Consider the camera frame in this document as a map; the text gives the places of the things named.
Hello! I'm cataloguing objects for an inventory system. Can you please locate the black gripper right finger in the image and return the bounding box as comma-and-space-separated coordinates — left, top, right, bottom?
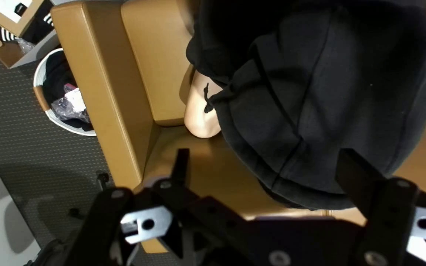
334, 146, 426, 266

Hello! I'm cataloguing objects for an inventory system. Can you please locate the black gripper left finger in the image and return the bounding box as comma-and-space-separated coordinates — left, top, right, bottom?
63, 146, 246, 266

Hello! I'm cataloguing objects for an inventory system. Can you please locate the black hoodie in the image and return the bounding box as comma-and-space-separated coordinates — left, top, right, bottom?
184, 0, 426, 211

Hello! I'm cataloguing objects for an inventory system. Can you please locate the seated person with black hair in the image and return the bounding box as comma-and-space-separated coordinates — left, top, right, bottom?
181, 66, 224, 140

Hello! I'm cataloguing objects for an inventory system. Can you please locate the white round laundry basket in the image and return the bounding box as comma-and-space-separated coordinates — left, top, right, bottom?
30, 46, 98, 137

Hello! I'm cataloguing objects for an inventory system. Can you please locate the tan leather sofa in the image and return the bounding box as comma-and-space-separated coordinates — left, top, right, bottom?
48, 0, 426, 256

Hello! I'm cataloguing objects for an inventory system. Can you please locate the open cardboard box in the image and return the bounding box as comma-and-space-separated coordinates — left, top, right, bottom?
0, 0, 59, 71

